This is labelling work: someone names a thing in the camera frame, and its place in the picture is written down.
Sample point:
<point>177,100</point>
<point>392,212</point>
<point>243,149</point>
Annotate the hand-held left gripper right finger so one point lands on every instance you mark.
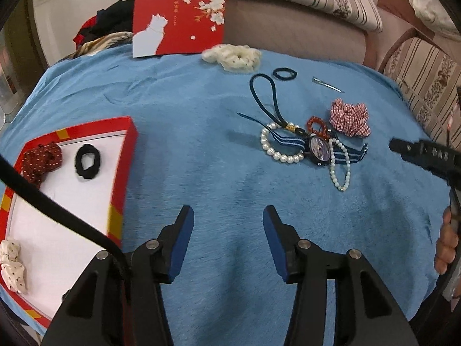
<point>276,247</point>

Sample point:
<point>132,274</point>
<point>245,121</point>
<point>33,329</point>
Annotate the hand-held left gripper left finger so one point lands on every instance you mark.
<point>181,247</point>

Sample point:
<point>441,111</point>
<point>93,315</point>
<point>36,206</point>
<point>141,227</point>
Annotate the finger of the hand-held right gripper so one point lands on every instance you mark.
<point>428,156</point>

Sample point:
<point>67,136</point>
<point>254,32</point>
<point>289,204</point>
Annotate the red plaid scrunchie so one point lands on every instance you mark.
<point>349,117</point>

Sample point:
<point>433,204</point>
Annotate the red box tray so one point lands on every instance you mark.
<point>65,209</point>

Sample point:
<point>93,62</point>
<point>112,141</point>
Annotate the person's right hand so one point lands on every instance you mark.
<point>444,248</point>

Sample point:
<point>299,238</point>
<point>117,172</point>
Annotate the striped floral sofa armrest cushion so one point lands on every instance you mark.
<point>428,79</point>

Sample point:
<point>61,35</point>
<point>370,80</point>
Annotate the small pearl bead strand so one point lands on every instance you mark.
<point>332,173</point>

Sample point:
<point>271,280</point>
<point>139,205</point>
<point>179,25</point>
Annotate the blue fleece blanket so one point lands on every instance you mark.
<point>201,133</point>

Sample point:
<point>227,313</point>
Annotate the silver hair clip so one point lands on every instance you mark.
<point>326,83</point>

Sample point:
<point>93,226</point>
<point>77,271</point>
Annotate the white cloth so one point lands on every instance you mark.
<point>432,12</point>

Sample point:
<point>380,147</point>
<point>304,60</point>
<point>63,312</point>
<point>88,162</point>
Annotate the dark red dotted scrunchie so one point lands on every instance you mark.
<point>39,162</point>

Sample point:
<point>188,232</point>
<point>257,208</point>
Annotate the white dotted scrunchie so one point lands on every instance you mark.
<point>12,266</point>

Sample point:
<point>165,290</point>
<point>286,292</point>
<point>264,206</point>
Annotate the brown sofa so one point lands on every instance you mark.
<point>288,32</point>

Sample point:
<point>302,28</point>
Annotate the cream fluffy scrunchie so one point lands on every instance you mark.
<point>230,56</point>

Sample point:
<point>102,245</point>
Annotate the red box lid white cat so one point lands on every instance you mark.
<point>180,18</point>

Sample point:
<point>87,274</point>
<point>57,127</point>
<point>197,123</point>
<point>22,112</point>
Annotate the pile of dark clothes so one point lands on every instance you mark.
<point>108,18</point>

